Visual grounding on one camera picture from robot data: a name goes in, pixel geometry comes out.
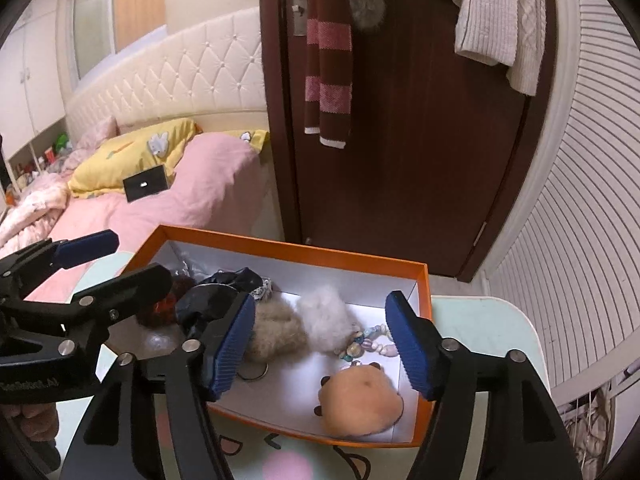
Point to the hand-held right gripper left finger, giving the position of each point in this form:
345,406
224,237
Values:
232,350

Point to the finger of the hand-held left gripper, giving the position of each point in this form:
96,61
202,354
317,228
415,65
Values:
85,249
130,292

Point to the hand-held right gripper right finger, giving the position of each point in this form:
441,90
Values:
410,345

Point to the beige fur pompom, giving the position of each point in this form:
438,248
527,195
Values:
275,330

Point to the black shiny pouch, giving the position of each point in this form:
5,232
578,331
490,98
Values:
225,282

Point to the orange round plush toy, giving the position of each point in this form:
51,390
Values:
357,400

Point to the white fur pompom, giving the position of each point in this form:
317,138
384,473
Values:
325,317

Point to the orange cardboard box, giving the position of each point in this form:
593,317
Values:
325,270

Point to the person's left hand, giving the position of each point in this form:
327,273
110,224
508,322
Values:
35,422

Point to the dark reddish brown object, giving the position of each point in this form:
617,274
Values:
162,310

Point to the floral quilt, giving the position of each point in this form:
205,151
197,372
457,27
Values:
30,210

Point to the smartphone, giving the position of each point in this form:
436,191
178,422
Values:
145,183

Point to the large yellow pillow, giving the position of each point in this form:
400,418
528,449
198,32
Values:
110,160

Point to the small green object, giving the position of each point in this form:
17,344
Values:
62,142

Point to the pink patterned pillow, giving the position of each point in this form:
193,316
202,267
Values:
95,135

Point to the pink blanket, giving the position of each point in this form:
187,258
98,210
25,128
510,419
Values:
200,195

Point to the white wardrobe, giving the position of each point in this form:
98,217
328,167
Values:
35,85

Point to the dark brown door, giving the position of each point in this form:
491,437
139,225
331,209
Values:
415,160

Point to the cream tufted headboard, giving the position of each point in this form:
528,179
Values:
175,80

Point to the small yellow pillow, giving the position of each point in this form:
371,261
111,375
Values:
252,139

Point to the beige quilted cloth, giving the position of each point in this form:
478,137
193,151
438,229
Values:
595,435

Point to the white louvred closet door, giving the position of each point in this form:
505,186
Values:
590,210

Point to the frosted glass panel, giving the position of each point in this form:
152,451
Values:
92,20

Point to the maroon pink striped scarf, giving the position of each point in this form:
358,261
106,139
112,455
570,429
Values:
330,95

